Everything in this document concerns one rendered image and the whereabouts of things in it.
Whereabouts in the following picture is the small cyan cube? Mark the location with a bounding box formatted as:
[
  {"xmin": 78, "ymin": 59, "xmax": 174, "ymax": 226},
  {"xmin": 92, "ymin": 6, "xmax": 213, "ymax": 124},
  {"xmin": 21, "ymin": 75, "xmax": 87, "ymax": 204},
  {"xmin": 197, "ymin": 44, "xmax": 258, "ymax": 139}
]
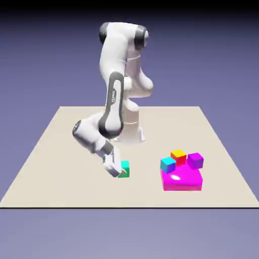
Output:
[{"xmin": 160, "ymin": 156, "xmax": 177, "ymax": 174}]

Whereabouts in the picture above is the large magenta box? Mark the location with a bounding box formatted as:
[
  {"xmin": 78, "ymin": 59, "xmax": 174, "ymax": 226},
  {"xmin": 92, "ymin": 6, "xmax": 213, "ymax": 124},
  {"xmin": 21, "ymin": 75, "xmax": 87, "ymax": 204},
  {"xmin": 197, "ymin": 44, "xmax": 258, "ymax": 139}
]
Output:
[{"xmin": 160, "ymin": 164, "xmax": 203, "ymax": 192}]

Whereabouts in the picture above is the small green cube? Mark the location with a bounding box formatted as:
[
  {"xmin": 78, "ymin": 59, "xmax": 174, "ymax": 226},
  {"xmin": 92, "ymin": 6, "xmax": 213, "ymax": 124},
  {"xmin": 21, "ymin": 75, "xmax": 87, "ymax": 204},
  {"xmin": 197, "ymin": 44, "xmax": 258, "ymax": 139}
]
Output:
[{"xmin": 117, "ymin": 160, "xmax": 131, "ymax": 179}]

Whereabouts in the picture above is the small yellow and red cube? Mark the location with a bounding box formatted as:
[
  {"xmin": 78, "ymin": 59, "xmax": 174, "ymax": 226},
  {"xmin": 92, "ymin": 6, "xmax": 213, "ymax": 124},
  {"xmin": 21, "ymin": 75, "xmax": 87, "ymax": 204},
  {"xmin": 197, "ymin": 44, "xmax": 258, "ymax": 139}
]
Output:
[{"xmin": 170, "ymin": 149, "xmax": 187, "ymax": 166}]

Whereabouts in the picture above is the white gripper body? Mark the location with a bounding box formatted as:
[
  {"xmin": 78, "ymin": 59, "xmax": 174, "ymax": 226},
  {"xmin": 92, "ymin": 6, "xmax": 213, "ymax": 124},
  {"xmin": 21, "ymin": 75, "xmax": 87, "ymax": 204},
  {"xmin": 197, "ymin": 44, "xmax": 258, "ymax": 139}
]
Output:
[{"xmin": 103, "ymin": 146, "xmax": 127, "ymax": 178}]

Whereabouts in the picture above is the small purple cube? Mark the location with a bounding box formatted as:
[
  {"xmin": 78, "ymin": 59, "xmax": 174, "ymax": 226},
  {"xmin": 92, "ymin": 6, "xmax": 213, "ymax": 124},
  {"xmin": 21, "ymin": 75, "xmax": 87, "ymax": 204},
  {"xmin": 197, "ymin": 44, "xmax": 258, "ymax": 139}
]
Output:
[{"xmin": 186, "ymin": 152, "xmax": 204, "ymax": 170}]

